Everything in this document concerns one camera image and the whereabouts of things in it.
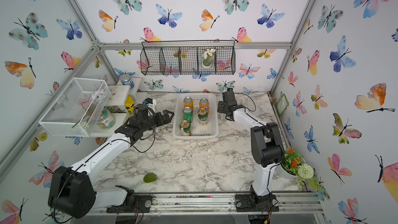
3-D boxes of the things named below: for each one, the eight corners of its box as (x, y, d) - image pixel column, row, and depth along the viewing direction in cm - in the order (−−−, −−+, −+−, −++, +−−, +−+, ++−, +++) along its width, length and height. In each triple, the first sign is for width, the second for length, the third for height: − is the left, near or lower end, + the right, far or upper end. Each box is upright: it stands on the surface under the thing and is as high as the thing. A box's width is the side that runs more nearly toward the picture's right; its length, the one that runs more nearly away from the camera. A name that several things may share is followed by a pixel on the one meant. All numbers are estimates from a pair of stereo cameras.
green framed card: (278, 115, 111) (283, 107, 104) (273, 102, 119) (278, 94, 111) (285, 115, 111) (290, 107, 104) (280, 102, 119) (284, 94, 111)
